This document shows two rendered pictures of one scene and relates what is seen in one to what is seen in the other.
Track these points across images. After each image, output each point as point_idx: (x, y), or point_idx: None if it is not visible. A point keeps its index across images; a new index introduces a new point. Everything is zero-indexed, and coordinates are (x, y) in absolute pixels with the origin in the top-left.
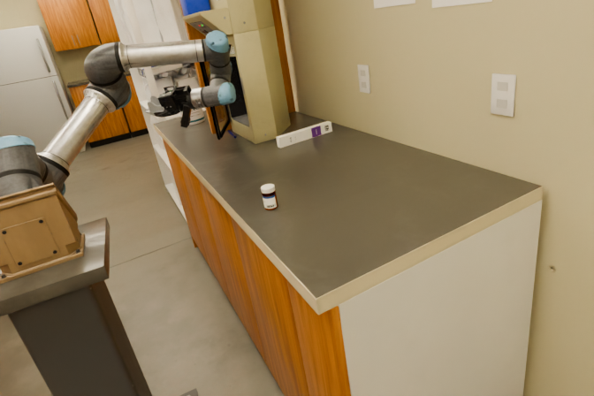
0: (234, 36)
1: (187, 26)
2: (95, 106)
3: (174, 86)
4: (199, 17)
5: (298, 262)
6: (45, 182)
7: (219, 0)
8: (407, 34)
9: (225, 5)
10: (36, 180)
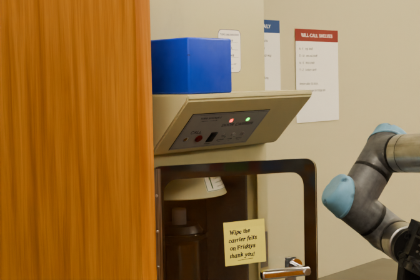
0: (265, 146)
1: (150, 122)
2: None
3: (418, 224)
4: (291, 100)
5: None
6: None
7: (235, 73)
8: (271, 152)
9: (257, 86)
10: None
